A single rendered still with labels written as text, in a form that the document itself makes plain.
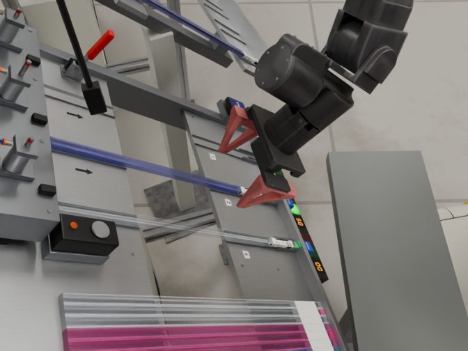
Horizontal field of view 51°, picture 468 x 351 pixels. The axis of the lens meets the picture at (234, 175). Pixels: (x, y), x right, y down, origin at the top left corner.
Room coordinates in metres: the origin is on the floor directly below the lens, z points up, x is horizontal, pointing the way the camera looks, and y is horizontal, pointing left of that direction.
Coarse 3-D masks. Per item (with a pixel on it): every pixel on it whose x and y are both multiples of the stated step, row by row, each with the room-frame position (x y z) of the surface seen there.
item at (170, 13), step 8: (144, 0) 0.80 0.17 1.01; (152, 0) 0.81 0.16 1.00; (160, 8) 0.82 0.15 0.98; (168, 8) 0.83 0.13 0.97; (176, 16) 0.83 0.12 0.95; (184, 24) 0.84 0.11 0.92; (192, 24) 0.84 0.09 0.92; (200, 32) 0.85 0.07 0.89; (208, 32) 0.86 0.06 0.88; (216, 40) 0.86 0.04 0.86; (224, 40) 0.89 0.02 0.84; (232, 48) 0.88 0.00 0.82
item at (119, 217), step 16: (64, 208) 0.31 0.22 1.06; (80, 208) 0.32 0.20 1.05; (96, 208) 0.33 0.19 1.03; (128, 224) 0.33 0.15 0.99; (144, 224) 0.33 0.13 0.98; (160, 224) 0.34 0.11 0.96; (176, 224) 0.35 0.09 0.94; (192, 224) 0.36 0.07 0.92; (240, 240) 0.37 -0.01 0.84; (256, 240) 0.38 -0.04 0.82
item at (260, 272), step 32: (192, 128) 0.62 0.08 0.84; (224, 128) 0.68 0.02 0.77; (224, 160) 0.57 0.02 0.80; (224, 192) 0.48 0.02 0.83; (224, 224) 0.40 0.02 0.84; (256, 224) 0.43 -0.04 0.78; (256, 256) 0.36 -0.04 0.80; (288, 256) 0.39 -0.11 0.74; (256, 288) 0.29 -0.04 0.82; (288, 288) 0.31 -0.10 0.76
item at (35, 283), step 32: (64, 96) 0.53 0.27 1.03; (64, 128) 0.46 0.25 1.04; (96, 128) 0.49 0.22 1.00; (64, 160) 0.40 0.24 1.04; (96, 160) 0.42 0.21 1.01; (64, 192) 0.34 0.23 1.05; (96, 192) 0.36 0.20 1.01; (128, 192) 0.39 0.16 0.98; (0, 256) 0.22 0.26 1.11; (32, 256) 0.23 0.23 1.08; (128, 256) 0.27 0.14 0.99; (0, 288) 0.19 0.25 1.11; (32, 288) 0.19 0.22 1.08; (64, 288) 0.20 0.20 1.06; (96, 288) 0.21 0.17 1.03; (128, 288) 0.23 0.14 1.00; (0, 320) 0.15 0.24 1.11; (32, 320) 0.16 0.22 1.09
